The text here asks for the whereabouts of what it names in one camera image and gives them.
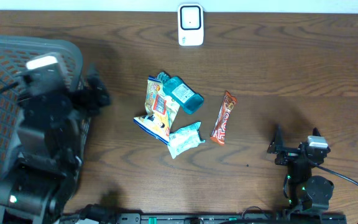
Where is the orange chocolate bar wrapper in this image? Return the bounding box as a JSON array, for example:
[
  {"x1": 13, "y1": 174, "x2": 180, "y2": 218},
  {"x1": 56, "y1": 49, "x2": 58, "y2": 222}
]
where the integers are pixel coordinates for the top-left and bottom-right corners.
[{"x1": 210, "y1": 91, "x2": 237, "y2": 146}]

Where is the grey plastic mesh basket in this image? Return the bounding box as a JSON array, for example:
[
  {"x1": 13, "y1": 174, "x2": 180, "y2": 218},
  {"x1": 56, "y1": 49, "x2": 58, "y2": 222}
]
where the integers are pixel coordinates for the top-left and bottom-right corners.
[{"x1": 0, "y1": 35, "x2": 86, "y2": 175}]

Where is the yellow snack chip bag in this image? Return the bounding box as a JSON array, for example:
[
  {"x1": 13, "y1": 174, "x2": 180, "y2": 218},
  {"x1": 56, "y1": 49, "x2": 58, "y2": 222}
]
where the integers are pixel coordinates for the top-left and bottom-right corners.
[{"x1": 134, "y1": 72, "x2": 180, "y2": 145}]

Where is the mint green wipes pack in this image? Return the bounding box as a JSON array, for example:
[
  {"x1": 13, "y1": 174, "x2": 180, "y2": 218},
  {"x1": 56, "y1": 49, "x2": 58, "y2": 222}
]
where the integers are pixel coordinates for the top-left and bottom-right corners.
[{"x1": 167, "y1": 121, "x2": 205, "y2": 159}]

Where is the blue mouthwash bottle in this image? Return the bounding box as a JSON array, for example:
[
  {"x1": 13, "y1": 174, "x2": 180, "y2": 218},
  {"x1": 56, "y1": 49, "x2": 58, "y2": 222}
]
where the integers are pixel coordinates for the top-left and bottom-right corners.
[{"x1": 162, "y1": 77, "x2": 204, "y2": 114}]

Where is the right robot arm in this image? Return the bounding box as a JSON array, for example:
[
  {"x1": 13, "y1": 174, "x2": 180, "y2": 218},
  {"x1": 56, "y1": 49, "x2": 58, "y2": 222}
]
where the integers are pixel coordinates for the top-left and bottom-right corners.
[{"x1": 267, "y1": 126, "x2": 334, "y2": 220}]

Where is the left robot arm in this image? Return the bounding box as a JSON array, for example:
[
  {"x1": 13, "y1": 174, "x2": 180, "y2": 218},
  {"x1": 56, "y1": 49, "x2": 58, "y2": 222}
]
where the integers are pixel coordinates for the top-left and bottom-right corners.
[{"x1": 0, "y1": 64, "x2": 111, "y2": 223}]

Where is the white barcode scanner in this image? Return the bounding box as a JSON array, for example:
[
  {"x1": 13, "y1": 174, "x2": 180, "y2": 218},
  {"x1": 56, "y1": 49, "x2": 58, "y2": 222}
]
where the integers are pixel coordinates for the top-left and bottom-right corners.
[{"x1": 177, "y1": 3, "x2": 204, "y2": 47}]

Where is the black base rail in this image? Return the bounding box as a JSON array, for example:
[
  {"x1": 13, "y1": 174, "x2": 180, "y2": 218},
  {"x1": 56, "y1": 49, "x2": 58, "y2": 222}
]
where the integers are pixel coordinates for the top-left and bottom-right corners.
[{"x1": 56, "y1": 204, "x2": 347, "y2": 224}]

